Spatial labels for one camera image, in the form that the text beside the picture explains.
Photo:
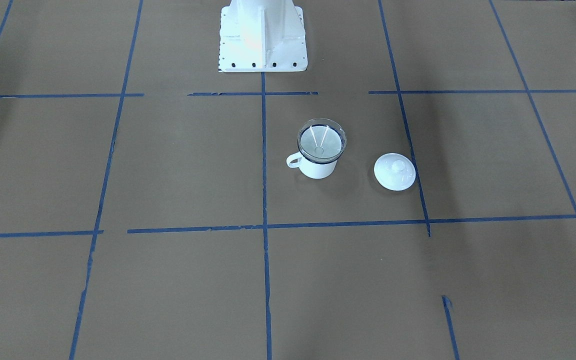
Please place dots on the white enamel mug blue rim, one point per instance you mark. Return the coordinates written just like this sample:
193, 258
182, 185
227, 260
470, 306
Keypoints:
309, 169

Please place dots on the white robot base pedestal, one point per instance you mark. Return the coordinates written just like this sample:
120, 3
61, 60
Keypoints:
258, 36

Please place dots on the white ceramic lid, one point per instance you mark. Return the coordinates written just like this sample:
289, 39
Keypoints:
394, 172

